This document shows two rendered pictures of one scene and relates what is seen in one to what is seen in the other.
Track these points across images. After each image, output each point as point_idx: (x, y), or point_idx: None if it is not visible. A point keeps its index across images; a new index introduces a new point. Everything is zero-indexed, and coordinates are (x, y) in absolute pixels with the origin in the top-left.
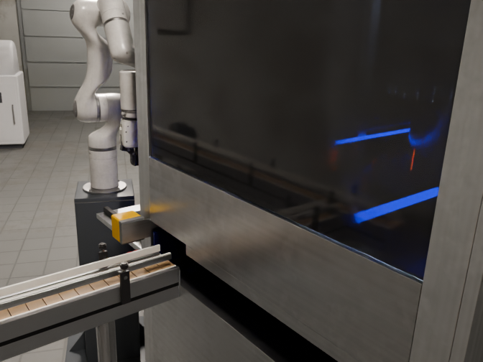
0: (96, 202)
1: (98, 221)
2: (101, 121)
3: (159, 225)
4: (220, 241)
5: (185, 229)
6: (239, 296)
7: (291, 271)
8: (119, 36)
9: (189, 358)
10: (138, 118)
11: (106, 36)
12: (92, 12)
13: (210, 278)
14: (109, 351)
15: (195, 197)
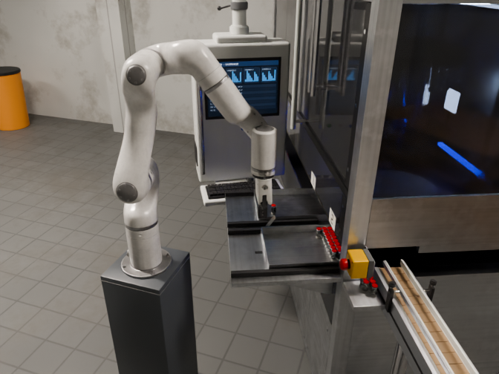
0: (171, 279)
1: (173, 297)
2: None
3: (380, 246)
4: (465, 228)
5: (422, 235)
6: (420, 260)
7: None
8: (240, 96)
9: None
10: (359, 172)
11: (219, 99)
12: (158, 70)
13: (389, 263)
14: None
15: (441, 209)
